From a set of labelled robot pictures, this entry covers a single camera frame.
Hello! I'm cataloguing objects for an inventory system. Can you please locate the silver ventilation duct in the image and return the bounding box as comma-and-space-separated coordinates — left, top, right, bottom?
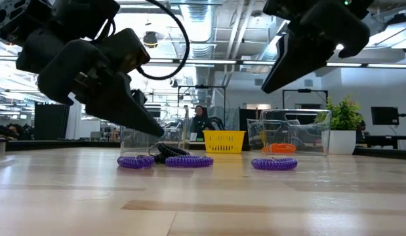
186, 0, 220, 106

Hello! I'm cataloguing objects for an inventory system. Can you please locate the black monitor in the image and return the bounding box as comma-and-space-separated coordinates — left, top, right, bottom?
371, 106, 400, 126

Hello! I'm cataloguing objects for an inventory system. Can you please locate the black aluminium table frame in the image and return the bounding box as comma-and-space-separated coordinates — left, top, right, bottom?
0, 140, 406, 157

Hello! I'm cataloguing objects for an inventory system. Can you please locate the green plant in white pot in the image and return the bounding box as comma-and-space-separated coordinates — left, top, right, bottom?
315, 94, 364, 155

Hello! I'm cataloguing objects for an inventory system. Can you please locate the person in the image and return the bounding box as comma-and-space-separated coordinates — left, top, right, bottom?
190, 104, 216, 140
5, 123, 28, 141

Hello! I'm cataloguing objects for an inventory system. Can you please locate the black hanging round device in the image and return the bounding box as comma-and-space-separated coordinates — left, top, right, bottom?
142, 31, 159, 49

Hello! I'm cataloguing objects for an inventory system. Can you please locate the ceiling light strip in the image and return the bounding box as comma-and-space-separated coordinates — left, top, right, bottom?
149, 58, 238, 65
325, 61, 406, 69

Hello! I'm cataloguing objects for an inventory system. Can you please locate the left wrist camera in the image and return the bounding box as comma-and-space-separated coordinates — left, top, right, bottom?
97, 28, 152, 75

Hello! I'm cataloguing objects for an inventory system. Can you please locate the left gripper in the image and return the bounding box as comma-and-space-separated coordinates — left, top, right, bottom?
15, 28, 165, 138

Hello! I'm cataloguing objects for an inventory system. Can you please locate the black partition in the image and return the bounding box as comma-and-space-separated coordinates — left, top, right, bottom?
34, 103, 71, 141

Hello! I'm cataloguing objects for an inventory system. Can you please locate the white pillar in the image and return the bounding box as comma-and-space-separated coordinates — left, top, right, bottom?
65, 101, 83, 140

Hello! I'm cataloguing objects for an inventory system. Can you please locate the yellow plastic basket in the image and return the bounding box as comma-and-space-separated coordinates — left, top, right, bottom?
202, 130, 246, 154

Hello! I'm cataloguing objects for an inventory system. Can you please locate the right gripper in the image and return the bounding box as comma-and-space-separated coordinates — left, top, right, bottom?
261, 5, 371, 94

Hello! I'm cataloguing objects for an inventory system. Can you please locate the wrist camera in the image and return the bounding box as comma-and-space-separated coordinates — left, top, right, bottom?
97, 28, 152, 75
263, 0, 320, 21

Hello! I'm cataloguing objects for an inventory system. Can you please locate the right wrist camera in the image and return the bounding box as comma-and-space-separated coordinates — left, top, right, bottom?
263, 0, 320, 21

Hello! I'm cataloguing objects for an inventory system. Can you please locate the black spring keychain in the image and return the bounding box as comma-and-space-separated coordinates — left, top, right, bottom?
148, 142, 191, 165

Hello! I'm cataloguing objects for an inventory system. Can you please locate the purple spring keychain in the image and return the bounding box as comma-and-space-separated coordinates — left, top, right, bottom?
165, 155, 214, 168
117, 155, 155, 170
251, 157, 298, 172

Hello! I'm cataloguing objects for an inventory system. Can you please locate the clear plastic bin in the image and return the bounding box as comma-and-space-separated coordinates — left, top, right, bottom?
247, 109, 332, 157
119, 104, 190, 157

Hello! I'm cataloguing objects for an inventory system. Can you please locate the black camera cable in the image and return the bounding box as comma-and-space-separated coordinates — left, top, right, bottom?
136, 0, 191, 81

